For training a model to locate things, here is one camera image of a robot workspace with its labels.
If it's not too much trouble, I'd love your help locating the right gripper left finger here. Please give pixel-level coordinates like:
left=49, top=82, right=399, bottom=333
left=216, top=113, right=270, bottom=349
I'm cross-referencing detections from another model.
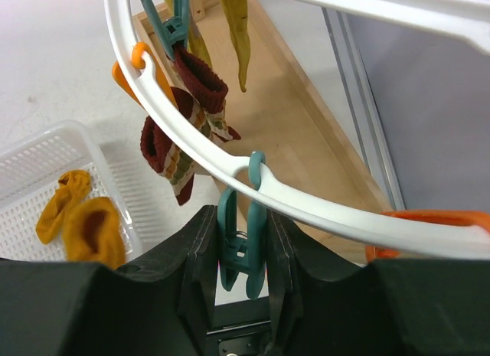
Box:
left=1, top=205, right=218, bottom=355

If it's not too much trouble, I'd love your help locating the orange clip upper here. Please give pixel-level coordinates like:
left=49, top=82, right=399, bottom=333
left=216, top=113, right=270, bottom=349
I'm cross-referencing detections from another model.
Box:
left=112, top=41, right=177, bottom=107

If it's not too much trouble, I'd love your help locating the mustard sock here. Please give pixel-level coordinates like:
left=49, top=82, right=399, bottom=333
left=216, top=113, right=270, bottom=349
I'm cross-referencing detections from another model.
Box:
left=36, top=169, right=91, bottom=245
left=62, top=197, right=126, bottom=269

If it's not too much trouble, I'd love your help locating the white plastic basket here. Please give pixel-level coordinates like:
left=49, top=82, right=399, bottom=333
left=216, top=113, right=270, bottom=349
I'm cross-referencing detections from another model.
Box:
left=1, top=120, right=143, bottom=261

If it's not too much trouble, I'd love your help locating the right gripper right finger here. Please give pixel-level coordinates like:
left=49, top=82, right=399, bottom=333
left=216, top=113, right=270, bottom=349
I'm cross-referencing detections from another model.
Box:
left=266, top=212, right=489, bottom=355

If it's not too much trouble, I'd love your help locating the orange clothespin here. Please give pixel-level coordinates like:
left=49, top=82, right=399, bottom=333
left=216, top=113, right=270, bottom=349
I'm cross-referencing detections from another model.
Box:
left=364, top=210, right=489, bottom=263

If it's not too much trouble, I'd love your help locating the teal clothespin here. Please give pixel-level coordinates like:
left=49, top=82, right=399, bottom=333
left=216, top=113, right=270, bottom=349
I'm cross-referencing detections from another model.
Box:
left=216, top=149, right=268, bottom=300

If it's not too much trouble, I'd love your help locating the white round sock hanger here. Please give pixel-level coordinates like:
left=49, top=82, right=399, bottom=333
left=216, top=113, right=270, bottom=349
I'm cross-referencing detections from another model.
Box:
left=104, top=0, right=489, bottom=260

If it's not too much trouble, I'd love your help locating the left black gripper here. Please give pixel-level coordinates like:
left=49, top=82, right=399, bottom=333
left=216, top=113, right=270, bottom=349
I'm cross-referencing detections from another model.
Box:
left=204, top=296, right=272, bottom=356

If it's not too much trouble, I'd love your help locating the olive yellow sock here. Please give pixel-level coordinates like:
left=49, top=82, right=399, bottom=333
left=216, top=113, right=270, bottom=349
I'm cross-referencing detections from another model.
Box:
left=220, top=0, right=251, bottom=93

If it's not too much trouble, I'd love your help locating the teal clip upper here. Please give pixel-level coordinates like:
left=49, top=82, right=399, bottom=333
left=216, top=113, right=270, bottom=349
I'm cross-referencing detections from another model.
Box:
left=140, top=0, right=191, bottom=61

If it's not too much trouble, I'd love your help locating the wooden drying rack frame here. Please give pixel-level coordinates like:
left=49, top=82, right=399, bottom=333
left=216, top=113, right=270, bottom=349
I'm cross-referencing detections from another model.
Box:
left=132, top=0, right=395, bottom=265

